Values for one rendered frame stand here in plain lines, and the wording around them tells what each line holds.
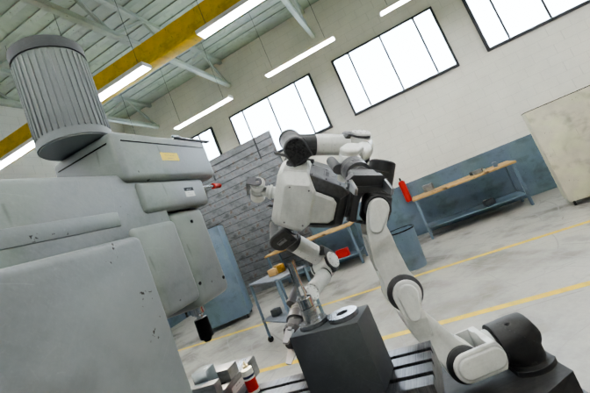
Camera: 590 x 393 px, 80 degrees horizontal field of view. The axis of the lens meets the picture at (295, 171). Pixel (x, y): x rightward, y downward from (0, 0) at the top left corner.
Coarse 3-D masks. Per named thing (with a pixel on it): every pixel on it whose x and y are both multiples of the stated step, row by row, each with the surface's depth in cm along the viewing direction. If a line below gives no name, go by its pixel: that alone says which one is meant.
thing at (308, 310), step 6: (312, 300) 104; (300, 306) 103; (306, 306) 102; (312, 306) 103; (306, 312) 102; (312, 312) 102; (318, 312) 104; (306, 318) 102; (312, 318) 102; (318, 318) 103
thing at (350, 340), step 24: (336, 312) 102; (360, 312) 98; (312, 336) 98; (336, 336) 94; (360, 336) 92; (312, 360) 98; (336, 360) 95; (360, 360) 92; (384, 360) 96; (312, 384) 99; (336, 384) 95; (360, 384) 92; (384, 384) 90
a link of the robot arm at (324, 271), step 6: (324, 258) 165; (318, 264) 167; (324, 264) 164; (318, 270) 164; (324, 270) 162; (330, 270) 164; (318, 276) 158; (324, 276) 159; (330, 276) 162; (324, 282) 157
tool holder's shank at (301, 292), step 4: (288, 264) 105; (292, 264) 105; (288, 268) 105; (292, 268) 105; (296, 268) 106; (292, 272) 105; (296, 272) 105; (292, 276) 105; (296, 276) 104; (292, 280) 105; (296, 280) 104; (300, 280) 105; (296, 284) 104; (300, 284) 104; (296, 288) 104; (300, 288) 104; (304, 288) 105; (300, 292) 104; (304, 292) 104; (300, 296) 103; (304, 296) 104
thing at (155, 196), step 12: (192, 180) 129; (144, 192) 104; (156, 192) 108; (168, 192) 113; (180, 192) 119; (192, 192) 125; (204, 192) 131; (144, 204) 102; (156, 204) 106; (168, 204) 111; (180, 204) 116; (192, 204) 123; (204, 204) 132
